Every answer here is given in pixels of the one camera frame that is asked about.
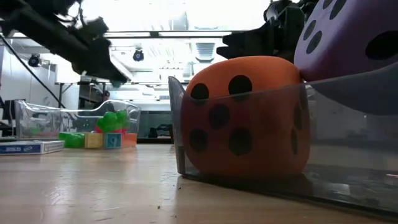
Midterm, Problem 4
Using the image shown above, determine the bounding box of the short green toy brick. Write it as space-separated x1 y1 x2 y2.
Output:
96 110 130 134

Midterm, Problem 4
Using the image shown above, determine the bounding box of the black background table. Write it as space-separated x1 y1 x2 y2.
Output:
54 80 108 108

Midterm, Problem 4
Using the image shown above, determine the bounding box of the black computer monitor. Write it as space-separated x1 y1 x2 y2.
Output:
3 98 17 121

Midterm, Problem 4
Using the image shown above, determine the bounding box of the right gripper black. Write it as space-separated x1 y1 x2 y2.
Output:
216 0 321 62

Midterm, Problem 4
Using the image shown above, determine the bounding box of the teal toy cube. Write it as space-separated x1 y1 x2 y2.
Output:
103 132 123 149

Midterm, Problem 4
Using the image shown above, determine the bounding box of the small yellow toy cube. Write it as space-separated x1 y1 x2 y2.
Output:
84 132 104 149

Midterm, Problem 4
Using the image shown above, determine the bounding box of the red toy brick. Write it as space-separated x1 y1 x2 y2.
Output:
94 125 128 136

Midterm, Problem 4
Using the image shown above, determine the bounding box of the orange toy brick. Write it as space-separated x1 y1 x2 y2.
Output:
121 133 138 148

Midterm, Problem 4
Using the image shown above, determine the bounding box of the clear plastic container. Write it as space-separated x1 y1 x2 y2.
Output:
14 98 142 149

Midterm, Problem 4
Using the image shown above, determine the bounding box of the purple foam die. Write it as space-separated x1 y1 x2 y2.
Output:
294 0 398 116

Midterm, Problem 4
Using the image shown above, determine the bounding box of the orange foam die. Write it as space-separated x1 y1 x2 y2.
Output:
180 55 312 178

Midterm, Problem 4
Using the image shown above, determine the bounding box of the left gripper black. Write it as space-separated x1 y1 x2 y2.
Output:
67 17 129 84

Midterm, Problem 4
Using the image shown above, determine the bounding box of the grey translucent plastic tray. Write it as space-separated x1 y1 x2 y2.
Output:
167 62 398 218

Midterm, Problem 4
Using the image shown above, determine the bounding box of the person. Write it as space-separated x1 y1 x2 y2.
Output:
99 89 116 113

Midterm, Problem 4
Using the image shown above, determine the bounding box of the black ceiling spotlight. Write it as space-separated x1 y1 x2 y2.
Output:
27 53 42 68

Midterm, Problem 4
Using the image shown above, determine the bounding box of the ceiling air vent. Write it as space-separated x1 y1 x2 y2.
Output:
195 42 216 63

